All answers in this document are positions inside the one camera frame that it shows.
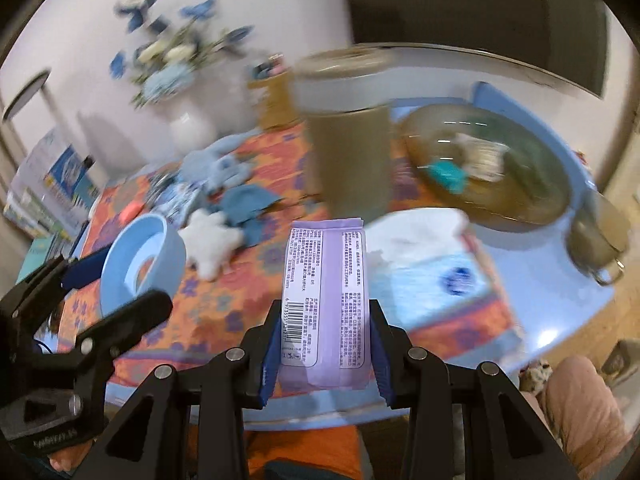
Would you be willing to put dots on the brown glass bowl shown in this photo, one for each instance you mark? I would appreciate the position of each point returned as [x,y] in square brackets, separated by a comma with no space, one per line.
[525,185]

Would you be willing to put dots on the teal book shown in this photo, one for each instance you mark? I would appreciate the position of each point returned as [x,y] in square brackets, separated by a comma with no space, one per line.
[42,255]

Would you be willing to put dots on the black television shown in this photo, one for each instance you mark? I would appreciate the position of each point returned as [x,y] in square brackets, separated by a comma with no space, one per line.
[450,0]

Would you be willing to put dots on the light blue plush toy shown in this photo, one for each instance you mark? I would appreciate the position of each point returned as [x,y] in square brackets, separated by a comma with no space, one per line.
[220,165]

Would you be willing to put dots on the blue patterned packet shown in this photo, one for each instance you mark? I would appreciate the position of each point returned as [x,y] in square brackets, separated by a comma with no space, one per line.
[175,200]

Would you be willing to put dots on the white star plush toy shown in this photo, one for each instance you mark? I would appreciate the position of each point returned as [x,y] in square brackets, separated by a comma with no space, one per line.
[210,245]

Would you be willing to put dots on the purple tissue packet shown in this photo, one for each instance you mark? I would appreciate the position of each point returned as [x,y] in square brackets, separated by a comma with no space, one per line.
[325,310]

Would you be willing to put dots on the spotted slipper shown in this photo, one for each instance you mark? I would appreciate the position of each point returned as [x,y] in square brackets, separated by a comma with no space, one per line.
[535,375]

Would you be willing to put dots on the small pink object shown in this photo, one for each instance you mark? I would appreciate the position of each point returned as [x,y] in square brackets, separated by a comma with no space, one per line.
[131,208]

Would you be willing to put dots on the small teal item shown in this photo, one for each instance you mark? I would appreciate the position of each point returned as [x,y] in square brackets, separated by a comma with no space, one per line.
[447,172]

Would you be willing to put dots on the white ceramic vase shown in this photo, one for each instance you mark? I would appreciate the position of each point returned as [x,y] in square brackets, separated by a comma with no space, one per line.
[192,125]

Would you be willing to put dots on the light blue bowl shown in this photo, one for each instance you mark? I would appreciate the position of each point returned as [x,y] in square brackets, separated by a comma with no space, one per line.
[165,260]

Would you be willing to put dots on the white blue tissue pack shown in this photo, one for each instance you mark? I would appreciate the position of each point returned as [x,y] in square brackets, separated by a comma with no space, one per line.
[425,270]

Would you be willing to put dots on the small beige white item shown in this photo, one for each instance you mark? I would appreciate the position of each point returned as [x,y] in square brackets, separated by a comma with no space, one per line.
[480,152]

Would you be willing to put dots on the person's pink trouser leg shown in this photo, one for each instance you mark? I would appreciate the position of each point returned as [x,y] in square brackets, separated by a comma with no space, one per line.
[580,410]

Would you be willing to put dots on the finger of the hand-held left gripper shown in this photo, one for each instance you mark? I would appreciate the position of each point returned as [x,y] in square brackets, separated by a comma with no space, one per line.
[125,320]
[82,267]

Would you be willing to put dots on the floral orange tablecloth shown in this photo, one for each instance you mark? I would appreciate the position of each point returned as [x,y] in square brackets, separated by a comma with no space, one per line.
[215,310]

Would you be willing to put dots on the clear glass cup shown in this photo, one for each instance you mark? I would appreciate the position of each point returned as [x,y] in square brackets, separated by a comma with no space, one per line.
[600,230]

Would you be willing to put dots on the teal blue cloth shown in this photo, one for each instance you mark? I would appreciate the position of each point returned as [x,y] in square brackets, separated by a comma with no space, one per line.
[245,205]

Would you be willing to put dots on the bamboo pen holder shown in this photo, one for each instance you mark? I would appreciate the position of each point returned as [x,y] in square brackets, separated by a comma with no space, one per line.
[275,105]

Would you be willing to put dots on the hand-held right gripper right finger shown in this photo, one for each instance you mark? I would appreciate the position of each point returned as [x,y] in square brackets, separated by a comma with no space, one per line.
[382,365]

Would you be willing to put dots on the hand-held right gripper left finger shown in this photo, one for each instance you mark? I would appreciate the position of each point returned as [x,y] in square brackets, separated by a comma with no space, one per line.
[267,360]

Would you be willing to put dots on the person's orange garment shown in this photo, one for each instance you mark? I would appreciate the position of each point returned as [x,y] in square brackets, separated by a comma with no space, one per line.
[300,450]

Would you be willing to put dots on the tan lidded canister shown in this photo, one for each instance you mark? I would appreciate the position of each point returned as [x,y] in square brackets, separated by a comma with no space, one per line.
[350,160]

